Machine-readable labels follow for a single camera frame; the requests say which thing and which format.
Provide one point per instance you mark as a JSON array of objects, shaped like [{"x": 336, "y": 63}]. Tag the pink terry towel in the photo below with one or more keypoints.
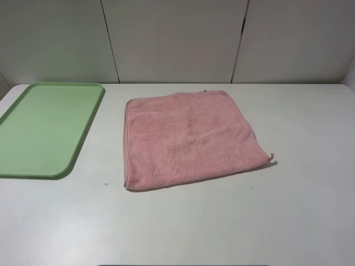
[{"x": 185, "y": 138}]

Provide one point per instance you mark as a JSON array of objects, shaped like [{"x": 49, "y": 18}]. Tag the green plastic tray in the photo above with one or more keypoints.
[{"x": 43, "y": 131}]

